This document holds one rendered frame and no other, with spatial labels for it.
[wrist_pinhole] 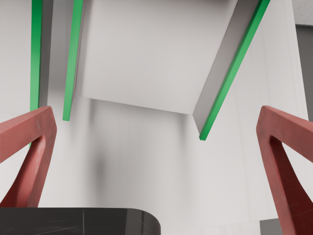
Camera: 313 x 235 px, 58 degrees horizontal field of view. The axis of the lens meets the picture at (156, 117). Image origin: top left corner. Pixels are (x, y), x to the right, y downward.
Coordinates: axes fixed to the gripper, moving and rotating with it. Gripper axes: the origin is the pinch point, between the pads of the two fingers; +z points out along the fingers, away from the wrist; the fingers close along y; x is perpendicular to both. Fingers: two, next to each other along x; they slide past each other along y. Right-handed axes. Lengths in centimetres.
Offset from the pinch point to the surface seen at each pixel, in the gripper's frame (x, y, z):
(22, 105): 6.3, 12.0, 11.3
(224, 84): 3.9, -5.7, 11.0
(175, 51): 2.6, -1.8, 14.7
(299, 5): 25, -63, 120
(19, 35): 0.0, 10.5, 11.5
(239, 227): 31.5, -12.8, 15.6
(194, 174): 24.4, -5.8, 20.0
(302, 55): 58, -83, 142
